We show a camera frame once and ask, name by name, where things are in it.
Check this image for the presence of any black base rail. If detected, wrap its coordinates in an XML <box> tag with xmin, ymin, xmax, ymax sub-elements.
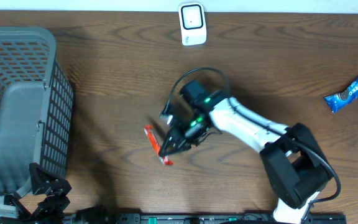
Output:
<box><xmin>63</xmin><ymin>205</ymin><xmax>347</xmax><ymax>224</ymax></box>

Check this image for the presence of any grey plastic shopping basket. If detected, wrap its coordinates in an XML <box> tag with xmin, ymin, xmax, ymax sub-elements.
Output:
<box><xmin>0</xmin><ymin>27</ymin><xmax>74</xmax><ymax>203</ymax></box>

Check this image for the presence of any red Nescafe coffee stick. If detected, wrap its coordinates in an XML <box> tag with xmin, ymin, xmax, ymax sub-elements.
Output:
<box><xmin>144</xmin><ymin>125</ymin><xmax>174</xmax><ymax>166</ymax></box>

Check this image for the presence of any blue Oreo cookie pack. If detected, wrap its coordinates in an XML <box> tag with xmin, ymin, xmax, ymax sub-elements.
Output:
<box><xmin>324</xmin><ymin>77</ymin><xmax>358</xmax><ymax>113</ymax></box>

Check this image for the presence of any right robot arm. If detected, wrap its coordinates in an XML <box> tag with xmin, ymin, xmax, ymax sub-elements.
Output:
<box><xmin>158</xmin><ymin>80</ymin><xmax>336</xmax><ymax>223</ymax></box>

